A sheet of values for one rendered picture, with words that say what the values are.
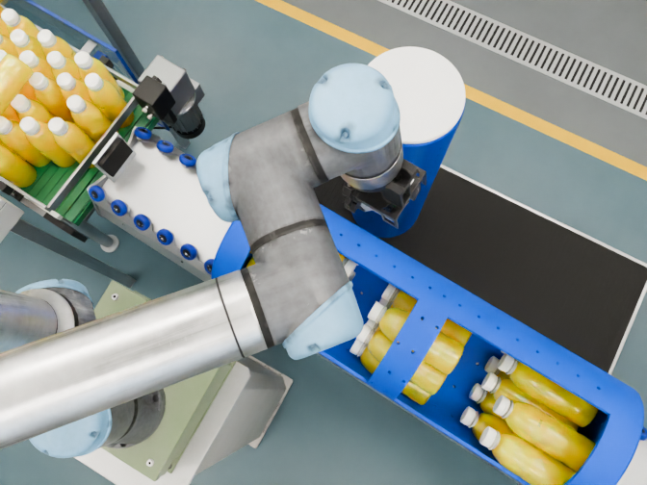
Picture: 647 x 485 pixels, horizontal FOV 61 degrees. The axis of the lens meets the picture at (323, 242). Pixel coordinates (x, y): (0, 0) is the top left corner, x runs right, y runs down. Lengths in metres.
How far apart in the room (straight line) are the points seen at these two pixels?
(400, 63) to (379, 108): 1.05
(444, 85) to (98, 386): 1.20
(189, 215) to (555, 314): 1.46
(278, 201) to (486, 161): 2.14
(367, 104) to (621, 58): 2.62
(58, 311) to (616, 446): 0.97
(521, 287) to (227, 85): 1.60
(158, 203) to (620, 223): 1.94
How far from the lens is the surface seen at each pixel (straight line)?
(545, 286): 2.33
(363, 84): 0.48
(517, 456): 1.22
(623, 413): 1.20
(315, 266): 0.47
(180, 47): 2.90
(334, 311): 0.47
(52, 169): 1.72
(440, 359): 1.14
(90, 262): 2.13
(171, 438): 1.09
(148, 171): 1.58
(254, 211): 0.49
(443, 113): 1.46
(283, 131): 0.50
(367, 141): 0.47
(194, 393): 1.07
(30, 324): 0.82
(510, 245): 2.32
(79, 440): 0.91
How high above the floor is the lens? 2.30
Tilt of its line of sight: 75 degrees down
